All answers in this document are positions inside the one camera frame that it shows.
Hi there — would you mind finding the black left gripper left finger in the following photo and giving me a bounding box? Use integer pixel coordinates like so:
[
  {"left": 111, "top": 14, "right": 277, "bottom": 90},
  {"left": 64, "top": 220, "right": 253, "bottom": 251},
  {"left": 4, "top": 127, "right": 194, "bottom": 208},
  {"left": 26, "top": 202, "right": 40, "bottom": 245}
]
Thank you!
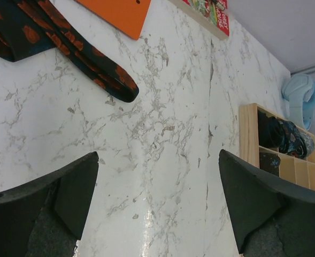
[{"left": 0, "top": 152, "right": 99, "bottom": 256}]

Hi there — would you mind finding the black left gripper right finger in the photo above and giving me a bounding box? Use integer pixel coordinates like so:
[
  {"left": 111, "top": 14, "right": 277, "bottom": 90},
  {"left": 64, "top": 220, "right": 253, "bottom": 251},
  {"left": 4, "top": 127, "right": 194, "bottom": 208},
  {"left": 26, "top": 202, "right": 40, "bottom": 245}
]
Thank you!
[{"left": 219, "top": 149, "right": 315, "bottom": 256}]

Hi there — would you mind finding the black orange floral tie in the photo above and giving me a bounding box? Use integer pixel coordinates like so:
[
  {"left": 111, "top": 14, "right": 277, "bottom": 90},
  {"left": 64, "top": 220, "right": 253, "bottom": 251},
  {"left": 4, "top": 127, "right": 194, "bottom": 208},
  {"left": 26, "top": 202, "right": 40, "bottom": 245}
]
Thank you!
[{"left": 0, "top": 0, "right": 140, "bottom": 103}]

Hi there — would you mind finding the rolled dark speckled tie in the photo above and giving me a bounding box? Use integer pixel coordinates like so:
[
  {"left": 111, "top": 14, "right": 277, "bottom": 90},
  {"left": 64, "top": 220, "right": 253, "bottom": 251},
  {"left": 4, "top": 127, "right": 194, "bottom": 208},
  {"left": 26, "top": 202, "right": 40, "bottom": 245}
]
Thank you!
[{"left": 259, "top": 153, "right": 281, "bottom": 176}]

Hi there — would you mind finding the wooden compartment tray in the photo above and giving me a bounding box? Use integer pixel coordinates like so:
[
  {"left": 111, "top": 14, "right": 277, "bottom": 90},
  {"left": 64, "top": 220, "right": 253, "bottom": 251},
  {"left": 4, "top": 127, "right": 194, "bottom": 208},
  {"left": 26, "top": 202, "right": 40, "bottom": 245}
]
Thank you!
[{"left": 239, "top": 103, "right": 315, "bottom": 192}]

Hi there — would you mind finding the rolled blue floral tie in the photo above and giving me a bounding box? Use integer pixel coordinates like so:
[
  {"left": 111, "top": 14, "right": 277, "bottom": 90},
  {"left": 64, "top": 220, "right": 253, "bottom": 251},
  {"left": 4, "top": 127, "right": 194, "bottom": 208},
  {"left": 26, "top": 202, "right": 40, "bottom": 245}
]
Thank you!
[{"left": 278, "top": 119, "right": 306, "bottom": 159}]

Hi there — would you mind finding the rolled grey paisley tie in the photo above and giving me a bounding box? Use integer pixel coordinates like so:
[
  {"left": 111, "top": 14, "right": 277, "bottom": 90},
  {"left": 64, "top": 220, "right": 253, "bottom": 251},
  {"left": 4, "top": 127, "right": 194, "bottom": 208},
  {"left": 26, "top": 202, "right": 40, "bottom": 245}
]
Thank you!
[{"left": 300, "top": 132, "right": 315, "bottom": 157}]

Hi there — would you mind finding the rolled dark teal tie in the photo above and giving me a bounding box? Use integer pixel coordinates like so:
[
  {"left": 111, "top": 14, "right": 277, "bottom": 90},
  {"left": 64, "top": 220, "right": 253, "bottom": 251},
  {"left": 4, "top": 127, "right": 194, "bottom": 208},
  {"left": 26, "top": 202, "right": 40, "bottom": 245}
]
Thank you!
[{"left": 257, "top": 111, "right": 282, "bottom": 148}]

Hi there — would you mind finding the light blue headband device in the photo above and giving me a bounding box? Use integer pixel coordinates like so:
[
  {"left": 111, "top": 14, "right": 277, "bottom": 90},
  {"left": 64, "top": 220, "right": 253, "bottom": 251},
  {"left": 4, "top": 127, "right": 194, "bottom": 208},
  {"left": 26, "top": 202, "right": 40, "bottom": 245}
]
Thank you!
[{"left": 281, "top": 73, "right": 315, "bottom": 131}]

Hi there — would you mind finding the red green book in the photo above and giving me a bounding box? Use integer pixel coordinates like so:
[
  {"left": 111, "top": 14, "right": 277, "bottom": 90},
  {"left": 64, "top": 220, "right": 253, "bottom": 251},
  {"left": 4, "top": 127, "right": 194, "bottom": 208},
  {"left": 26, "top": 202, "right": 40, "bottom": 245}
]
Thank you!
[{"left": 171, "top": 0, "right": 230, "bottom": 40}]

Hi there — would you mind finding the orange board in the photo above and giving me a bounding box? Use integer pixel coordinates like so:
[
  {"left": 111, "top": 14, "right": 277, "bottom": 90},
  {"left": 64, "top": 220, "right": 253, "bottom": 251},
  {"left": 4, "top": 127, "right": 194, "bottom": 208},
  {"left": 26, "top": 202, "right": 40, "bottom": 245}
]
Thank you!
[{"left": 77, "top": 0, "right": 151, "bottom": 40}]

